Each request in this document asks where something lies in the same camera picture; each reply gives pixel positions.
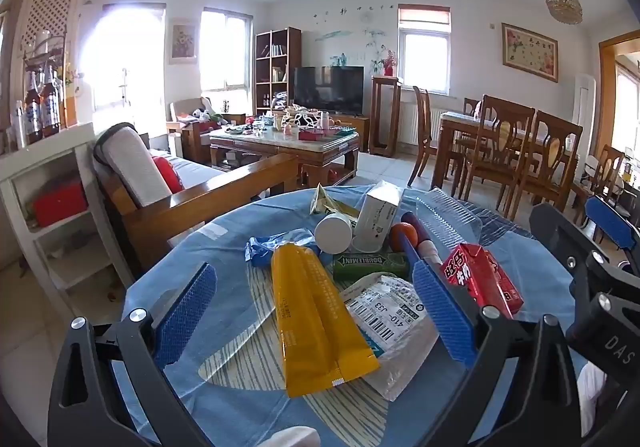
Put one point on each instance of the white radiator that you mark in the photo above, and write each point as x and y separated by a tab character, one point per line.
409	122

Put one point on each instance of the white lattice cabinet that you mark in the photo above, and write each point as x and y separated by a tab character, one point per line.
50	2

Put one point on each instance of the tall wooden plant stand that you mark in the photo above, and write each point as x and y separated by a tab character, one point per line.
386	82

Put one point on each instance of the white sofa cushion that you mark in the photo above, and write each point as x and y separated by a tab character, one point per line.
132	162

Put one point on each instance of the yellow snack packet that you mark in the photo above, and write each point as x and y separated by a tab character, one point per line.
310	317

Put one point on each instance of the white openwork basket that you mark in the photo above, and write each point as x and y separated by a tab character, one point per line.
302	118

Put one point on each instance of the small framed picture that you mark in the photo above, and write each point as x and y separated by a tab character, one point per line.
182	42

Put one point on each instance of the red potted plant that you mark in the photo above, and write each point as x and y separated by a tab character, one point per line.
387	62

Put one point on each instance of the wooden bookshelf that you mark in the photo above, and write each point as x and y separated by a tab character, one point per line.
260	72

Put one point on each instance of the clear plastic tray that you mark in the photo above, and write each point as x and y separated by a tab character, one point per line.
445	222

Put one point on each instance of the glass bottle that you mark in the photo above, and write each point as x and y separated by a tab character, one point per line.
34	112
51	107

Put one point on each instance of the wooden television cabinet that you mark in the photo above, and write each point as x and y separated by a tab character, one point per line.
361	127

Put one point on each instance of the green gum pack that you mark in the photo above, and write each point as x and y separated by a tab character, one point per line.
370	265

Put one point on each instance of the yellow flowers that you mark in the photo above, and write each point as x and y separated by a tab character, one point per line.
67	74

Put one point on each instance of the wooden sofa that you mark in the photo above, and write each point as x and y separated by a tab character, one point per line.
210	199

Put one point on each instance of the white standing air conditioner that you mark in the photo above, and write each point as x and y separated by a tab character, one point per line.
586	107

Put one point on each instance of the wooden armchair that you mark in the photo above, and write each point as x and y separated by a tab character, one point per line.
187	127

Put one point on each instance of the white cloth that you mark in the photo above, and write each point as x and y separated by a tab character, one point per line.
292	438

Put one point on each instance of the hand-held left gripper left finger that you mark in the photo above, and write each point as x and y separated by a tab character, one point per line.
185	314

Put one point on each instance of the wooden coffee table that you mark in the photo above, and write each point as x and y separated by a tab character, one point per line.
300	144

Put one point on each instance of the pale yellow wrapper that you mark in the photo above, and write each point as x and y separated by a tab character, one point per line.
322	202

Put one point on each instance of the red cushion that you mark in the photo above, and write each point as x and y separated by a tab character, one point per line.
169	174

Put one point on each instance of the white carton box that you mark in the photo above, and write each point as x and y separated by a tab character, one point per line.
376	219

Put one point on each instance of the flat screen television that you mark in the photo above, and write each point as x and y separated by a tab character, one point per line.
327	87

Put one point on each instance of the window with red blind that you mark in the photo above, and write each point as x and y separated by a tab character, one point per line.
425	57

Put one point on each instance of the white shelf unit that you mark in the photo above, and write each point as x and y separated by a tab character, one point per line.
20	187

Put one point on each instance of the blue plastic wrapper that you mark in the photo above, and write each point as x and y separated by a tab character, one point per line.
260	250

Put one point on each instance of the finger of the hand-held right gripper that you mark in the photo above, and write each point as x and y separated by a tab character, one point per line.
555	229
607	227

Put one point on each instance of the white plastic jar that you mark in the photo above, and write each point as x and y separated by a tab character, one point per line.
332	233

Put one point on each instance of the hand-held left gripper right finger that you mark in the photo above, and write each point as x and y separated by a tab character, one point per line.
442	312

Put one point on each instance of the purple tube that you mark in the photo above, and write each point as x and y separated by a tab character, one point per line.
416	229

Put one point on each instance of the red carton box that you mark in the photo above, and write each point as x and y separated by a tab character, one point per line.
480	277

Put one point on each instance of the red storage box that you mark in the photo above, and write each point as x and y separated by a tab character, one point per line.
60	204

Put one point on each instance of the wide framed flower painting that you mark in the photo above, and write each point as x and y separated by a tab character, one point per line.
530	52

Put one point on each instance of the wooden dining chair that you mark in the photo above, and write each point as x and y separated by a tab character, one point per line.
425	117
492	137
542	157
602	172
470	104

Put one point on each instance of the wooden dining table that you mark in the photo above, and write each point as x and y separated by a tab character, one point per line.
462	119

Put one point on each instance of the orange fruit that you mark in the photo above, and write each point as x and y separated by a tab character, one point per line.
400	237

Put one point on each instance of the clear labelled plastic bag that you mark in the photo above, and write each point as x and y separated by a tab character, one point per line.
395	322

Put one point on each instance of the blue tablecloth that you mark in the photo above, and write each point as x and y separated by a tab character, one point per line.
225	247

